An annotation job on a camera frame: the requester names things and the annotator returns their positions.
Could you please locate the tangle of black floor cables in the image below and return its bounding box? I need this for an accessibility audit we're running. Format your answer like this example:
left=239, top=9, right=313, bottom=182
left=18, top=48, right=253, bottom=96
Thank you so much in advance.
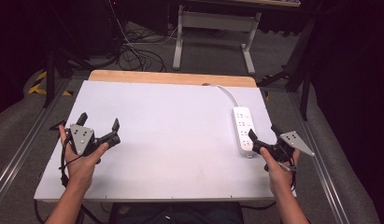
left=106, top=0, right=181, bottom=73

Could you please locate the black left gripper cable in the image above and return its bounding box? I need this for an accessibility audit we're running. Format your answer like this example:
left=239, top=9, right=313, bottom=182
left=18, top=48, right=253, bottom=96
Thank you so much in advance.
left=33, top=133, right=104, bottom=224

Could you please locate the white power strip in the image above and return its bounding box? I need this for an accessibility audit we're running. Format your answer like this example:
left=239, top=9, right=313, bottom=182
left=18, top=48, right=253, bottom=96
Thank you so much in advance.
left=232, top=105, right=258, bottom=159

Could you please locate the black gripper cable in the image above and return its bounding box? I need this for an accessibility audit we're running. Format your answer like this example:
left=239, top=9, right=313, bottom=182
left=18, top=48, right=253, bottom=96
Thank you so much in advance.
left=33, top=133, right=104, bottom=224
left=240, top=157, right=298, bottom=210

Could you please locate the person's dark clothing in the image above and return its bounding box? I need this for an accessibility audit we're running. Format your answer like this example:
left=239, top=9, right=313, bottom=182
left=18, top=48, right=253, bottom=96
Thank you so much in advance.
left=108, top=202, right=245, bottom=224

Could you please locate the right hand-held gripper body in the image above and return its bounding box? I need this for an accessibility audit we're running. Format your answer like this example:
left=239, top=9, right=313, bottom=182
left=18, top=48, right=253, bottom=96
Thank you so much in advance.
left=252, top=131, right=316, bottom=163

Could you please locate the yellow black floor tape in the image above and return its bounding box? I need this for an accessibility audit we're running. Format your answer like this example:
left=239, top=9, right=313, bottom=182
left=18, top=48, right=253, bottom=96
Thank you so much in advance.
left=27, top=70, right=74, bottom=97

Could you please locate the white metal table frame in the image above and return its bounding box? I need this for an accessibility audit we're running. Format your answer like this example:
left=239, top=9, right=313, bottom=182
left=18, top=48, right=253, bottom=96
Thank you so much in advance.
left=172, top=4, right=263, bottom=76

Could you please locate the aluminium floor rail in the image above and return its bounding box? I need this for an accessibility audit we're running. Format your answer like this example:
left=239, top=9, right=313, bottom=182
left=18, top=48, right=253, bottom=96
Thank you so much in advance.
left=289, top=91, right=350, bottom=224
left=0, top=77, right=72, bottom=204

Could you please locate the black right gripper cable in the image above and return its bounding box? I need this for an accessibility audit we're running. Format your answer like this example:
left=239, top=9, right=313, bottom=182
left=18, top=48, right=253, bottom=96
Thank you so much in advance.
left=240, top=157, right=298, bottom=210

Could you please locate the person's left hand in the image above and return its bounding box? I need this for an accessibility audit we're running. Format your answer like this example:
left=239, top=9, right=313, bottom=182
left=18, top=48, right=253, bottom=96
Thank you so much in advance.
left=58, top=125, right=110, bottom=192

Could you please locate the person's right hand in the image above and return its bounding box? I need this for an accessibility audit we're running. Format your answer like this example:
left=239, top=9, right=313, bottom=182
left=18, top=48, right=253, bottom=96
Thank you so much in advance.
left=259, top=147, right=302, bottom=199

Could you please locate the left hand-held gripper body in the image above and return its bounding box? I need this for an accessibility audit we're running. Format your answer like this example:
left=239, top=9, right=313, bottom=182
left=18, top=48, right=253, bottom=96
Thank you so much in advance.
left=64, top=123, right=121, bottom=157

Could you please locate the black metal stand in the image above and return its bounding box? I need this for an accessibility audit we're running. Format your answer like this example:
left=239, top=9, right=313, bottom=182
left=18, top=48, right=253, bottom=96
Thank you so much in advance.
left=43, top=0, right=97, bottom=109
left=256, top=17, right=317, bottom=121

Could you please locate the white power strip cable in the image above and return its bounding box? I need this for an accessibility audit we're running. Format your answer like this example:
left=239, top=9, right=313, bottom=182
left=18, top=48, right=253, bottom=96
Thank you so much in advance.
left=201, top=82, right=240, bottom=108

